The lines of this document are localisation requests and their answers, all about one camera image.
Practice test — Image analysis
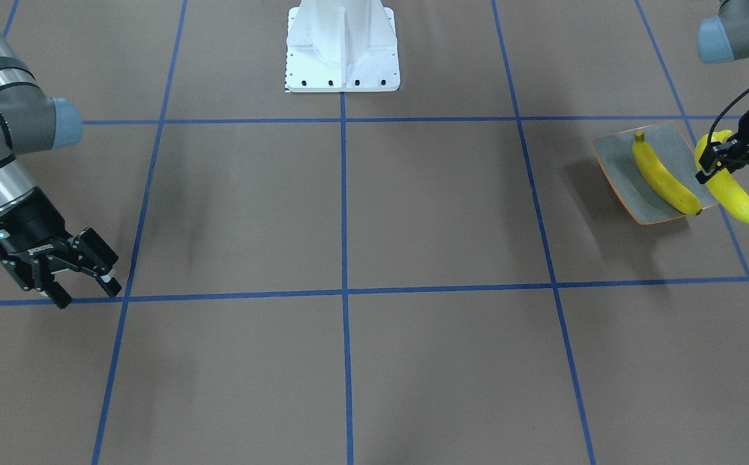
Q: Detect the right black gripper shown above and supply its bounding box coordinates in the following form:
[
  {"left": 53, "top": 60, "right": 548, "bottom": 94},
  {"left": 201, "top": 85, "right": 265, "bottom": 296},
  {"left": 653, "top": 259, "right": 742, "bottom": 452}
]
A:
[{"left": 0, "top": 188, "right": 121, "bottom": 309}]

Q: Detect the bright yellow banana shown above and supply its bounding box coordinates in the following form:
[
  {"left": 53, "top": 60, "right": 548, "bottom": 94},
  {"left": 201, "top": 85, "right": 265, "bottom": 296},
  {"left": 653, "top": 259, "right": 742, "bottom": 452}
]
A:
[{"left": 694, "top": 129, "right": 749, "bottom": 224}]

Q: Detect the yellow banana dark tip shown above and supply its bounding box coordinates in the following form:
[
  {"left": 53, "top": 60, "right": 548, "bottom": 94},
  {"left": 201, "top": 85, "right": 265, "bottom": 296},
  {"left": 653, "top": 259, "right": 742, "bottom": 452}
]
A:
[{"left": 631, "top": 130, "right": 703, "bottom": 216}]

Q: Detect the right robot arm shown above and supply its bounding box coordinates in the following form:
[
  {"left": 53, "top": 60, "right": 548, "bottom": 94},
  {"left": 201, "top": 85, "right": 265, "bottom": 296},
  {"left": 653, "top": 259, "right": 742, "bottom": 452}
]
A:
[{"left": 0, "top": 32, "right": 121, "bottom": 309}]

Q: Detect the grey square plate orange rim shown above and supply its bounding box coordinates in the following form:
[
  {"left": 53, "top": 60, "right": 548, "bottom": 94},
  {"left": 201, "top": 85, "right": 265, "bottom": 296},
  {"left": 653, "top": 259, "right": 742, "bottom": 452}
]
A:
[{"left": 593, "top": 123, "right": 718, "bottom": 225}]

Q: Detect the brown table mat blue grid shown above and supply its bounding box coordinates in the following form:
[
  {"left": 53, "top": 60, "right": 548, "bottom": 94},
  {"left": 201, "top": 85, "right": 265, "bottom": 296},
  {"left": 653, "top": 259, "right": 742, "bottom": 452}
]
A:
[{"left": 0, "top": 1, "right": 749, "bottom": 464}]

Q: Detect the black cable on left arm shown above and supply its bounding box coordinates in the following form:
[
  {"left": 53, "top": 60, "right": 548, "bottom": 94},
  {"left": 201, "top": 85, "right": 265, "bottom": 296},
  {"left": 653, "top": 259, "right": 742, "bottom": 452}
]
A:
[{"left": 709, "top": 61, "right": 749, "bottom": 149}]

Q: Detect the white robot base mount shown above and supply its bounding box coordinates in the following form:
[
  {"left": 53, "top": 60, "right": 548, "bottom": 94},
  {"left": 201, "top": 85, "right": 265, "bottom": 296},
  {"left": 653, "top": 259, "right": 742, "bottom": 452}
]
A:
[{"left": 284, "top": 1, "right": 401, "bottom": 92}]

